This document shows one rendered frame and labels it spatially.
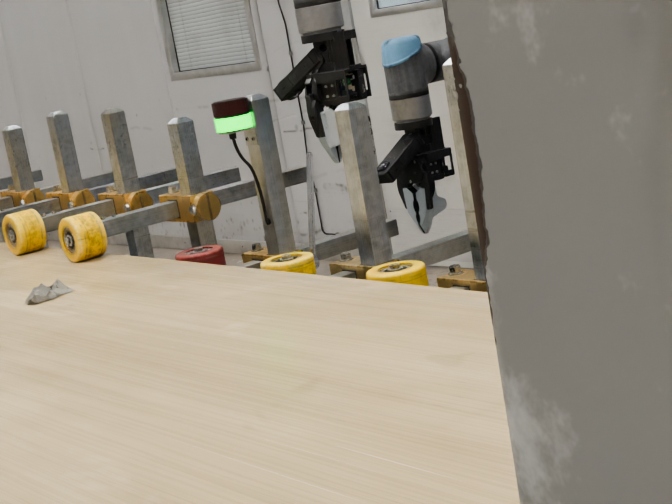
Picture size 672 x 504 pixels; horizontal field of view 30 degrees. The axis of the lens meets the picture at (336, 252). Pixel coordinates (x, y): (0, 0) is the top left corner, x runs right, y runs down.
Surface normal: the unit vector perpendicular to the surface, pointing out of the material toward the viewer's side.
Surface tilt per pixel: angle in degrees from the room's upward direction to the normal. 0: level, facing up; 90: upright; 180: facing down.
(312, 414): 0
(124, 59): 90
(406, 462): 0
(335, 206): 90
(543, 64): 90
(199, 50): 90
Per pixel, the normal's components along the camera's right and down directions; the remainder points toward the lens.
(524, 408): -0.77, 0.26
